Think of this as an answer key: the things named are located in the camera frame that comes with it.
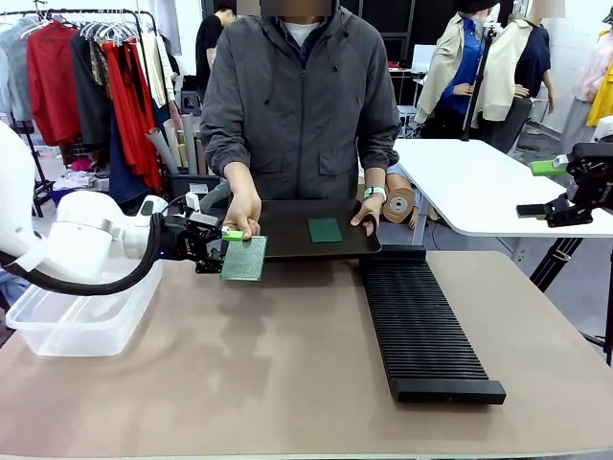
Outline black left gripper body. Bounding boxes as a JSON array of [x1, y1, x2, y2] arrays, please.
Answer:
[[160, 214, 222, 264]]

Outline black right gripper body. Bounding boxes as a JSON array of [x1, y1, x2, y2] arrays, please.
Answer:
[[567, 142, 613, 211]]

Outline green perforated PCB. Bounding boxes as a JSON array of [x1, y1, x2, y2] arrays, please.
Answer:
[[219, 235, 268, 283]]

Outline black tray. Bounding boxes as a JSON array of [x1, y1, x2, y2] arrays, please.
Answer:
[[248, 199, 383, 264]]

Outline person's right forearm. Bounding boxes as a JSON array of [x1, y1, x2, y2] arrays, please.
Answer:
[[222, 160, 256, 193]]

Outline person's right hand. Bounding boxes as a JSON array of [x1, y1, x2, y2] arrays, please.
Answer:
[[222, 188, 263, 241]]

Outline person's left hand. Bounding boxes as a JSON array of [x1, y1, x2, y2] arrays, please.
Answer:
[[350, 195, 384, 227]]

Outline black tripod legs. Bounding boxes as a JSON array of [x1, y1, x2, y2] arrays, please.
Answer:
[[529, 237, 613, 366]]

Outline black storage crate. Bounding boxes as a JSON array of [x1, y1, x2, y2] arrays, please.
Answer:
[[170, 172, 221, 208]]

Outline white table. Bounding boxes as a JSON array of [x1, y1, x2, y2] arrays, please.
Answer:
[[392, 138, 613, 239]]

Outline navy garment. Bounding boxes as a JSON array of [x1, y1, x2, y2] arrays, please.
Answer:
[[108, 114, 150, 212]]

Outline mannequin with yellow garment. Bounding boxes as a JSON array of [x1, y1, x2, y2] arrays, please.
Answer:
[[559, 28, 613, 140]]

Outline dark green PCB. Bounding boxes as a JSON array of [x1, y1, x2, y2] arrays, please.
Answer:
[[306, 218, 344, 243]]

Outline cardboard tubes bundle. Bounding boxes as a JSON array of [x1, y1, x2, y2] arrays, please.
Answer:
[[146, 117, 208, 176]]

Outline mannequin with cream jacket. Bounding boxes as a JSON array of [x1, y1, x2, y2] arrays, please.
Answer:
[[478, 4, 556, 152]]

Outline long red dress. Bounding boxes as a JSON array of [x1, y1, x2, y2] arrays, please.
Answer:
[[102, 41, 162, 191]]

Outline mannequin with beige coat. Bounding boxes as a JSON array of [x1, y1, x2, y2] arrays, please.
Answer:
[[414, 0, 489, 128]]

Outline clear plastic box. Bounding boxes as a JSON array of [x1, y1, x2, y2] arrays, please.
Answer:
[[5, 258, 164, 358]]

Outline person in grey jacket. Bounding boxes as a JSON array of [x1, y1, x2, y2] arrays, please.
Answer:
[[199, 0, 401, 202]]

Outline cardboard spool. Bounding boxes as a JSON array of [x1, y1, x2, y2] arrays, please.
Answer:
[[382, 186, 417, 224]]

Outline white monitor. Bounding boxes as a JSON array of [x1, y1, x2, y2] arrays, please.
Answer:
[[411, 44, 440, 73]]

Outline black garment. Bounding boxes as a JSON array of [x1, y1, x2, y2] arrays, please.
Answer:
[[70, 33, 114, 150]]

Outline black slotted PCB rack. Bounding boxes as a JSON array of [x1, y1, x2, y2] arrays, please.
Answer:
[[357, 244, 508, 404]]

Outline cream garment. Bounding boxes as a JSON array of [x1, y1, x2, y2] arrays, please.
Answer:
[[138, 31, 177, 109]]

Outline person in black clothes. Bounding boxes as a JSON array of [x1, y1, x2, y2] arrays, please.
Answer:
[[194, 0, 237, 104]]

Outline red shirt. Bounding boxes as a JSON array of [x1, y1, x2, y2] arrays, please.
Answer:
[[27, 21, 82, 148]]

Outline black clothes rack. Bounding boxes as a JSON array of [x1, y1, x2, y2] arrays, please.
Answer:
[[0, 9, 167, 219]]

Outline light grey garment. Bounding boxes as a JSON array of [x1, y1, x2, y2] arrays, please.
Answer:
[[0, 21, 34, 124]]

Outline black camera stand pole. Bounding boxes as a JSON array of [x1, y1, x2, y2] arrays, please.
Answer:
[[460, 23, 499, 143]]

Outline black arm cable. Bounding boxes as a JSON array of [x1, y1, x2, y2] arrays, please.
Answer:
[[0, 213, 167, 296]]

